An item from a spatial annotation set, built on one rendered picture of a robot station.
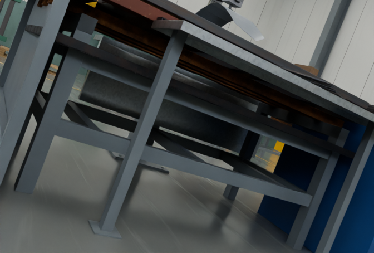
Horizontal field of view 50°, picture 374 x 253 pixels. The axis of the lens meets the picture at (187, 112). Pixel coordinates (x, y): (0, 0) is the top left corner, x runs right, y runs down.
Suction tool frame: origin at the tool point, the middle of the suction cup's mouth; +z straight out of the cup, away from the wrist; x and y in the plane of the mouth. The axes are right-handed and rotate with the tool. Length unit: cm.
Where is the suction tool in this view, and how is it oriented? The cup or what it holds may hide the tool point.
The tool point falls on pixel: (227, 13)
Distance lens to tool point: 213.7
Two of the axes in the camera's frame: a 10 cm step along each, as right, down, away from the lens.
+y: 7.8, 2.8, 5.6
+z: -3.6, 9.3, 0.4
